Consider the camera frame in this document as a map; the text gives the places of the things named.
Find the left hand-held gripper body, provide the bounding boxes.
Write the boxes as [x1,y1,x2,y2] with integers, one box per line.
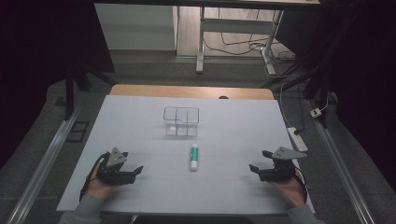
[96,147,136,186]

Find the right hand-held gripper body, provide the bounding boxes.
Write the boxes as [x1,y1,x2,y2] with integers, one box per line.
[259,146,308,183]

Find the person's right hand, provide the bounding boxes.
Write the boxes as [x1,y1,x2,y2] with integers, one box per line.
[268,175,308,209]

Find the person's left hand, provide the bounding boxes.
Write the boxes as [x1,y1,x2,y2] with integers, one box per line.
[85,161,121,202]

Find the white power strip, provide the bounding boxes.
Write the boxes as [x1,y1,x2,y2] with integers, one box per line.
[287,126,309,153]

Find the white table cover sheet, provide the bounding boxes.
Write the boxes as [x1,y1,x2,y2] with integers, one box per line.
[56,94,316,216]

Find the green and white glue stick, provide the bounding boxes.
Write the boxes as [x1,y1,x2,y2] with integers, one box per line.
[189,143,200,173]

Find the clear plastic divided box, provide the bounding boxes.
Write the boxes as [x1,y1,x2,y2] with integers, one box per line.
[163,105,201,138]

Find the black metal stand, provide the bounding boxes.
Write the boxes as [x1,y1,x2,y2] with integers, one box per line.
[261,18,353,129]
[64,59,118,121]

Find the wooden table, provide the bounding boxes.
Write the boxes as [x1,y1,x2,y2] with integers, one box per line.
[108,83,276,101]

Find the white cabinet panel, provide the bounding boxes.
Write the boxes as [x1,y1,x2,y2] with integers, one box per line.
[93,3,179,52]

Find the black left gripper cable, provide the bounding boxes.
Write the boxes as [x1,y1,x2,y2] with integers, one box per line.
[78,152,108,203]

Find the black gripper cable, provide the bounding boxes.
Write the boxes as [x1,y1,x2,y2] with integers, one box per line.
[78,152,108,203]
[292,166,309,203]

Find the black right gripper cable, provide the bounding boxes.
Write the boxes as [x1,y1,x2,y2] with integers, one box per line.
[292,166,309,203]

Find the white cable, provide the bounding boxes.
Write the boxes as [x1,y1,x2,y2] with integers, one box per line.
[278,81,297,129]

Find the aluminium rail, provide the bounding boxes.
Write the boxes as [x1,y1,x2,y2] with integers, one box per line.
[6,105,82,224]
[306,98,376,224]

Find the black floor cables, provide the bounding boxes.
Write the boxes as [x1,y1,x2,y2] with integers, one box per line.
[204,7,297,63]

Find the white desk frame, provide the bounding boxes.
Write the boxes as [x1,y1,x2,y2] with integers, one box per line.
[195,6,285,76]

